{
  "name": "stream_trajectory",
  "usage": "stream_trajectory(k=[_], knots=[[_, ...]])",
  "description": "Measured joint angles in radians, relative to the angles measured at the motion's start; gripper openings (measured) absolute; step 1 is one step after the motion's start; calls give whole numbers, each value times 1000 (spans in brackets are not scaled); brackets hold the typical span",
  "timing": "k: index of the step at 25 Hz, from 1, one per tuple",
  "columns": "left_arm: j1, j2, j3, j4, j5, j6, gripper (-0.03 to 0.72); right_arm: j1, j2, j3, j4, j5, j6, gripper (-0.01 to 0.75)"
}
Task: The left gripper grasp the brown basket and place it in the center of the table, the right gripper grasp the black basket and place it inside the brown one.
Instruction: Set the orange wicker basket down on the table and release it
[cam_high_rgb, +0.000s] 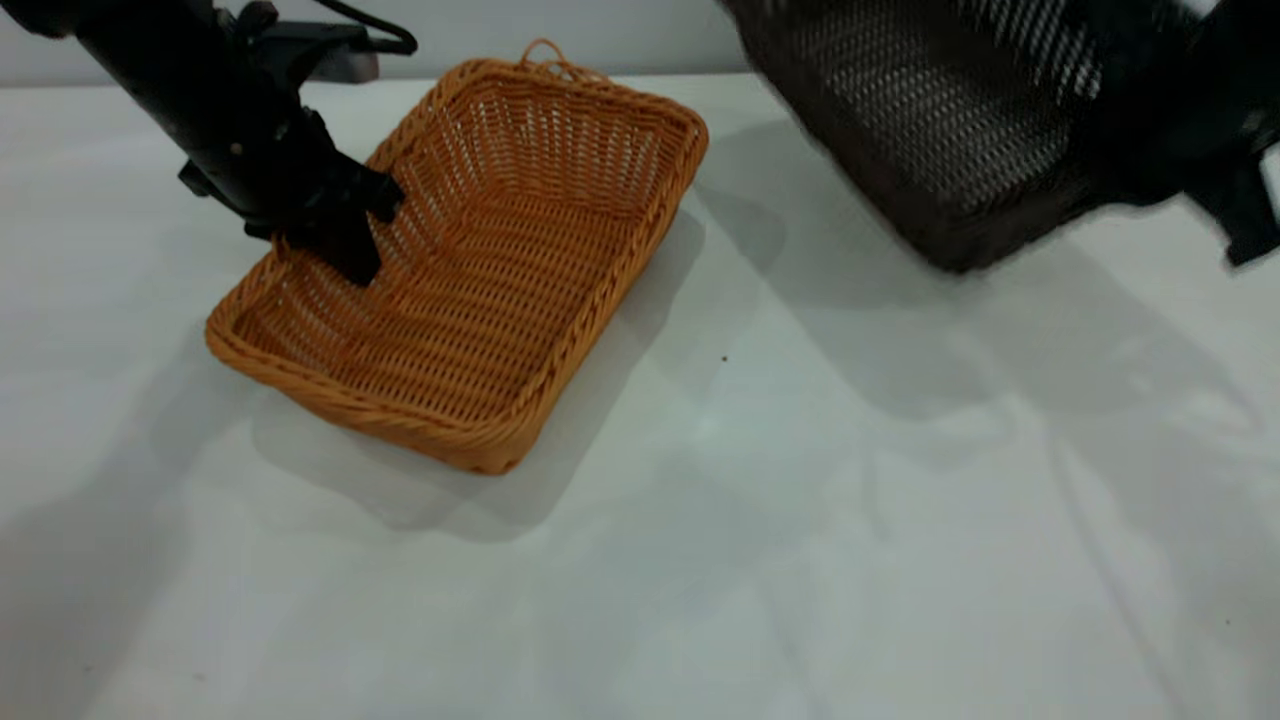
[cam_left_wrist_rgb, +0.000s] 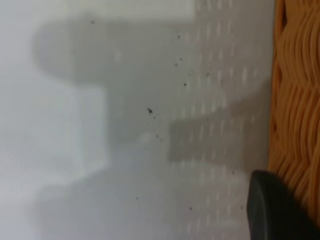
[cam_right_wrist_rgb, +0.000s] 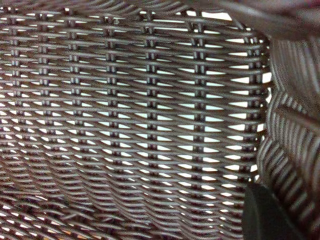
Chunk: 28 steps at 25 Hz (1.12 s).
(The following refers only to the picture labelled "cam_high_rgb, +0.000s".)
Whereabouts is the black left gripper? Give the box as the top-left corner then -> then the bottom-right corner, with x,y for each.
178,108 -> 407,289

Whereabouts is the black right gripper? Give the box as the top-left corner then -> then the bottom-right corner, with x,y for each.
1090,0 -> 1280,269

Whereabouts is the light brown wicker basket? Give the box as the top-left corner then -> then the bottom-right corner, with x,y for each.
204,38 -> 711,476

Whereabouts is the dark brown wicker basket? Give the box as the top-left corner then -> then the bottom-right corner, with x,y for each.
720,0 -> 1201,276

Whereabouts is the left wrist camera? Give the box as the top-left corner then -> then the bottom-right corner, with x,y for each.
228,0 -> 383,86

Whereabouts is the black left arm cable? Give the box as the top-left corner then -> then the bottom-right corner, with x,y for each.
315,0 -> 420,57

